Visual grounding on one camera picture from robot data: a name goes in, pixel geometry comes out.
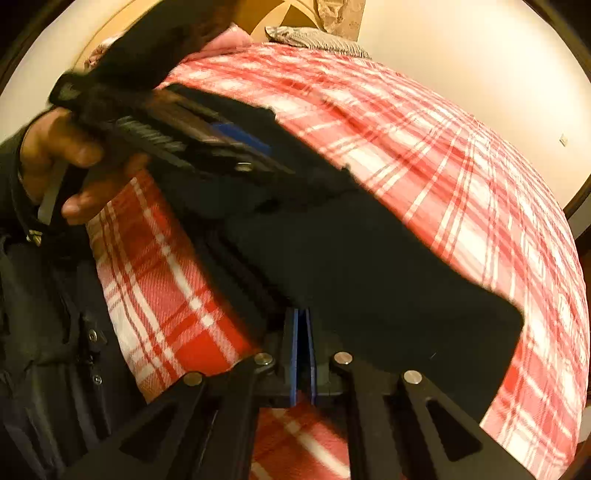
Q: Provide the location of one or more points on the person's left hand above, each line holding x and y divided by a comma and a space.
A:
51, 147

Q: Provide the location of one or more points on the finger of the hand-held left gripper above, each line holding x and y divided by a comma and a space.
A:
217, 115
235, 159

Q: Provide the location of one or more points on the black pants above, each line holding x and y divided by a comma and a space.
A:
351, 258

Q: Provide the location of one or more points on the red plaid bed sheet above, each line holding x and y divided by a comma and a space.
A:
415, 161

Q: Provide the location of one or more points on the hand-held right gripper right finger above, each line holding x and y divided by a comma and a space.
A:
308, 355

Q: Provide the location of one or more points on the person's dark jacket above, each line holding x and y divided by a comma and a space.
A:
51, 346

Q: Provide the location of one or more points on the beige patterned curtain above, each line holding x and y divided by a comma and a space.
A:
339, 16

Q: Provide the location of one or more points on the grey striped pillow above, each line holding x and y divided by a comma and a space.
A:
318, 41

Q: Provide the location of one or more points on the cream wooden headboard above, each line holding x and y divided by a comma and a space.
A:
270, 18

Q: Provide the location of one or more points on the white wall switch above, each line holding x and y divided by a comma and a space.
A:
563, 139

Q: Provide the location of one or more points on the dark wooden door frame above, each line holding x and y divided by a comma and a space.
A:
579, 201

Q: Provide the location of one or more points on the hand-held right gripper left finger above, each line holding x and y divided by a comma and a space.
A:
292, 355

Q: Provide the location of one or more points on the pink floral quilt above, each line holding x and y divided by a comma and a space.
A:
231, 41

